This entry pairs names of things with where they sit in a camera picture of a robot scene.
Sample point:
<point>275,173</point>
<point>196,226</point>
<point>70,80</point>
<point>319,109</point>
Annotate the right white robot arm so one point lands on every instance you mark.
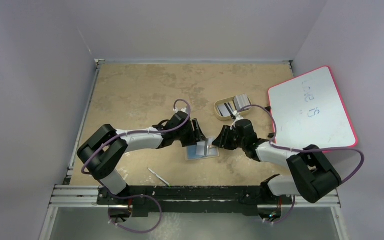
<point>312,176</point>

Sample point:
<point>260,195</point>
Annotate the silver pen on table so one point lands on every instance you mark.
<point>159,177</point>

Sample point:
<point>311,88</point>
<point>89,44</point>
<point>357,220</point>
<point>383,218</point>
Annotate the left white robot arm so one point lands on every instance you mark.
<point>101,153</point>

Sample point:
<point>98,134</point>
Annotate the aluminium frame rail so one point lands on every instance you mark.
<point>86,196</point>

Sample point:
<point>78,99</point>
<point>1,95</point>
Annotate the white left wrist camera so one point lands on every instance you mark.
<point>185,110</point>

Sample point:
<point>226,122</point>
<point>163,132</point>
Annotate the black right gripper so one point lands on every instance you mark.
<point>227,136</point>

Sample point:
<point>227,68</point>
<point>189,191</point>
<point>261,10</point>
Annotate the pink framed whiteboard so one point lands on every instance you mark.
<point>309,110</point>

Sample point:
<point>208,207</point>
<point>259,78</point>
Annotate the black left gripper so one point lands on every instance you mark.
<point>196,134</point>

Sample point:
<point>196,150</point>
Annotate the beige oval card tray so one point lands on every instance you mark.
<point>216,111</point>

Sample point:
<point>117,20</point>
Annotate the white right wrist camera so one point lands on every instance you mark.
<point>236,117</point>

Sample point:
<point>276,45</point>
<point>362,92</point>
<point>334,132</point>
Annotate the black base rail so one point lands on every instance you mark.
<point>141,200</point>

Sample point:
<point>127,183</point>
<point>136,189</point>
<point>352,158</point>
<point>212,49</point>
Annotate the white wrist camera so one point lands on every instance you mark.
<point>236,117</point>
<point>185,110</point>

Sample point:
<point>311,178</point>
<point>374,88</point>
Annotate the stack of white cards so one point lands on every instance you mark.
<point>236,104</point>

